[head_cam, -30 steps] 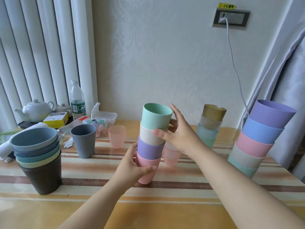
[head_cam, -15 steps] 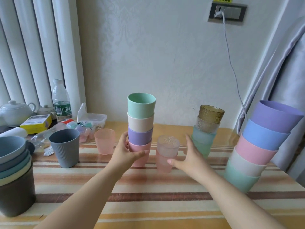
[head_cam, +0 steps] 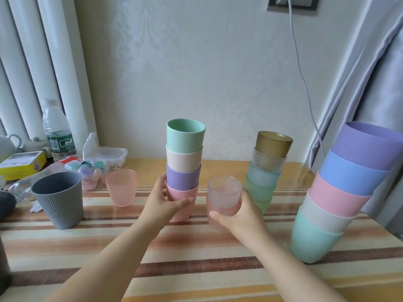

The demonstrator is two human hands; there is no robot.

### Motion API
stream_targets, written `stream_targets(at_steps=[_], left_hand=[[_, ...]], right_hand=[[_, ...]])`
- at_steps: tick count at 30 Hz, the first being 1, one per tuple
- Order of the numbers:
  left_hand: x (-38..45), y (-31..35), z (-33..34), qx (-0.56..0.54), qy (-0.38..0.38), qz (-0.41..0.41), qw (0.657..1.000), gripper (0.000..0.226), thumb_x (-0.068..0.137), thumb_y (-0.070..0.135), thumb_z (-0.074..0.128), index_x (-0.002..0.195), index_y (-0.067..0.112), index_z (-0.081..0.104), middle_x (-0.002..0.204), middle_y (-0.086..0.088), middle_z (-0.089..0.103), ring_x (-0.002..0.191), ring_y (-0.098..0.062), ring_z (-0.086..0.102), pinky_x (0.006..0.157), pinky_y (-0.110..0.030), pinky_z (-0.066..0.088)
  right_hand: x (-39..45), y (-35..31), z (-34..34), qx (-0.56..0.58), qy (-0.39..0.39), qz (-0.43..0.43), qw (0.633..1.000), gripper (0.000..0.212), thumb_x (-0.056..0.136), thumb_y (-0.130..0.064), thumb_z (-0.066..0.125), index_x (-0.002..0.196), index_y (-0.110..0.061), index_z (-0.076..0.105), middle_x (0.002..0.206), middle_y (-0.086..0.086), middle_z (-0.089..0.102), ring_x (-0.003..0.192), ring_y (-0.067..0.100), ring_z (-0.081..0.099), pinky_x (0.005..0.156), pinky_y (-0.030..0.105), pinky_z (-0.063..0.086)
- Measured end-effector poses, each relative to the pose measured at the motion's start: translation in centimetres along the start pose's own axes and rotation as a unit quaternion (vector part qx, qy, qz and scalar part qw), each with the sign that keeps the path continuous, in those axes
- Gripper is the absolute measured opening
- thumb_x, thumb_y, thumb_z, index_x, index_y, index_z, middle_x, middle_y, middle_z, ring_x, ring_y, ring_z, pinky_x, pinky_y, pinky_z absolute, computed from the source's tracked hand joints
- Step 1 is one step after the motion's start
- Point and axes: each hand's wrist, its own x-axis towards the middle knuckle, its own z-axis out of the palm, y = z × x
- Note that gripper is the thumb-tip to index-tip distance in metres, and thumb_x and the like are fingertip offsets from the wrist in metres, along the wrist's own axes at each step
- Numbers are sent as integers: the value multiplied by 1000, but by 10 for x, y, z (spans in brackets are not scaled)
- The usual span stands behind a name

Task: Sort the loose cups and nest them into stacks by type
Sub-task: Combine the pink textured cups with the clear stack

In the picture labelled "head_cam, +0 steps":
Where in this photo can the person's left hand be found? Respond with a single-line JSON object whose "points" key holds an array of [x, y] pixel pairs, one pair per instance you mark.
{"points": [[157, 210]]}

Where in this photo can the person's right hand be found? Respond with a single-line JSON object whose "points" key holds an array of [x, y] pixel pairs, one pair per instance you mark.
{"points": [[245, 221]]}

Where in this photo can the person's right thumb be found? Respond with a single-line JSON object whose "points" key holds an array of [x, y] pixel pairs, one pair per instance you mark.
{"points": [[218, 216]]}

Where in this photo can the person's left thumb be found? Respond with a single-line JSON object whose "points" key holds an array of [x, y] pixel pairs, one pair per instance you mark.
{"points": [[183, 204]]}

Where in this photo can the pink frosted textured cup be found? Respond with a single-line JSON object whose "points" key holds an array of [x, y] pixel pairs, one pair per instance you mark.
{"points": [[121, 188], [217, 206]]}

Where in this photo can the small pink plastic cup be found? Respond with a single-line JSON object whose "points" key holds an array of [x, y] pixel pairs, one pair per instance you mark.
{"points": [[181, 193]]}

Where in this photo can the clear textured cup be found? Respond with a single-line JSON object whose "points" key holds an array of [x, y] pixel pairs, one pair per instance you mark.
{"points": [[269, 161], [224, 193]]}

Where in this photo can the person's right forearm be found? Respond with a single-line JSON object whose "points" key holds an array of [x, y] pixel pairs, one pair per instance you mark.
{"points": [[283, 270]]}

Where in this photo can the person's left forearm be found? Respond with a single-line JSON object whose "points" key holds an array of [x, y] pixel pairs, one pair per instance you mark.
{"points": [[113, 264]]}

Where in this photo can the small purple plastic cup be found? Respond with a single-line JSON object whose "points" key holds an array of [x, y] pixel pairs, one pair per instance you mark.
{"points": [[182, 177]]}

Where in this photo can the small cream plastic cup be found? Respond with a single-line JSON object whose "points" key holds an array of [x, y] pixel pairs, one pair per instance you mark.
{"points": [[184, 160]]}

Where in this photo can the green frosted textured cup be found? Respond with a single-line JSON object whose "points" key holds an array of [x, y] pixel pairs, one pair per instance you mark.
{"points": [[259, 191], [263, 206]]}

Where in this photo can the striped tablecloth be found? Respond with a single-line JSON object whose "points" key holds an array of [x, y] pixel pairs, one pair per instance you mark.
{"points": [[195, 267]]}

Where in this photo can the teal frosted textured cup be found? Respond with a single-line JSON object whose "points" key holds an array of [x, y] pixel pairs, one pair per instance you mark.
{"points": [[263, 177]]}

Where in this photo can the small mint plastic cup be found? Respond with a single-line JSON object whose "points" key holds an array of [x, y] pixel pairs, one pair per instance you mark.
{"points": [[184, 138]]}

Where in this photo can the amber textured cup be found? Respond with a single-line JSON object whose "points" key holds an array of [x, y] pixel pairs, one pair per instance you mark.
{"points": [[272, 144]]}

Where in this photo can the clear plastic storage box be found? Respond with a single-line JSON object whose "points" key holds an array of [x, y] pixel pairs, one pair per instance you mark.
{"points": [[107, 154]]}

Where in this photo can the small green pastel case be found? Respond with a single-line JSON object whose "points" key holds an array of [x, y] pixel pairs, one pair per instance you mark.
{"points": [[99, 164]]}

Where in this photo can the small pink pastel case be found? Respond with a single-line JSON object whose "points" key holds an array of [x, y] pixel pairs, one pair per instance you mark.
{"points": [[91, 180]]}

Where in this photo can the large mint plastic cup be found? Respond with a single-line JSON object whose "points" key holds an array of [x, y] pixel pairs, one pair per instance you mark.
{"points": [[311, 242]]}

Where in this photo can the black binder clip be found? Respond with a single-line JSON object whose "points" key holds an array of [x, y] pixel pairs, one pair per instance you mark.
{"points": [[88, 162]]}

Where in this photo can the small purple pastel case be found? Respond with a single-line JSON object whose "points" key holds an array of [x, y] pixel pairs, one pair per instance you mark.
{"points": [[84, 170]]}

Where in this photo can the large white plastic cup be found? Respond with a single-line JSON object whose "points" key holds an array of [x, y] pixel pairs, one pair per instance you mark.
{"points": [[324, 218]]}

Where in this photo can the large pink plastic cup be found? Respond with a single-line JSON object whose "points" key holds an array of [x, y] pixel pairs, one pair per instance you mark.
{"points": [[333, 198]]}

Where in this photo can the small mint pastel case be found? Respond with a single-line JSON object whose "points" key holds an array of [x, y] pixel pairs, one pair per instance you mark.
{"points": [[71, 165]]}

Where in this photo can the red and white small box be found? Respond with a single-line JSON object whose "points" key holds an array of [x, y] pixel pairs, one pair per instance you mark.
{"points": [[67, 159]]}

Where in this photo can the grey ribbed plastic cup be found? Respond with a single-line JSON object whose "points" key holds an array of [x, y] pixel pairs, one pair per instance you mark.
{"points": [[58, 201]]}

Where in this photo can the large blue plastic cup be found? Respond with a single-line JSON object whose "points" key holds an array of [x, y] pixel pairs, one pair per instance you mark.
{"points": [[349, 176]]}

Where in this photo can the clear plastic water bottle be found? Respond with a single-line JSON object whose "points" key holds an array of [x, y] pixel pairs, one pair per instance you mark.
{"points": [[58, 132]]}

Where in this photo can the white lidded ceramic pot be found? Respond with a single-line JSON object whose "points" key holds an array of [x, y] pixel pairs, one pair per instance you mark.
{"points": [[36, 145]]}

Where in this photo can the clear plastic bag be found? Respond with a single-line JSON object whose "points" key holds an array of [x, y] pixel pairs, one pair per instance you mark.
{"points": [[23, 185]]}

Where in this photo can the large purple plastic cup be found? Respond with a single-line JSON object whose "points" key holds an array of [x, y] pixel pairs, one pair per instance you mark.
{"points": [[368, 147]]}

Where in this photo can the yellow cardboard box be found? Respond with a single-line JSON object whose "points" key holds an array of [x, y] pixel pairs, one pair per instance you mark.
{"points": [[20, 165]]}

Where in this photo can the dark round object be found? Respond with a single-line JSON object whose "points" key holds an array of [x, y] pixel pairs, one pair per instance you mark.
{"points": [[6, 204]]}

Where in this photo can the white ceramic teapot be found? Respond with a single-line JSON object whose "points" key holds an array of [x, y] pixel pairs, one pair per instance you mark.
{"points": [[8, 147]]}

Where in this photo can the dark grey container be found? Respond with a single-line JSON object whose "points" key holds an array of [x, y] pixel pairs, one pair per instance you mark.
{"points": [[4, 264]]}

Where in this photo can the white radiator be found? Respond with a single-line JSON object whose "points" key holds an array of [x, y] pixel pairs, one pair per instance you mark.
{"points": [[41, 65]]}

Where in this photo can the grey curtain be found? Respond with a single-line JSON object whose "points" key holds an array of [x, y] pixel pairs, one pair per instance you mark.
{"points": [[374, 75]]}

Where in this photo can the dark wall socket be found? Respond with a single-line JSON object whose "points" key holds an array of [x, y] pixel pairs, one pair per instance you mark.
{"points": [[302, 1]]}

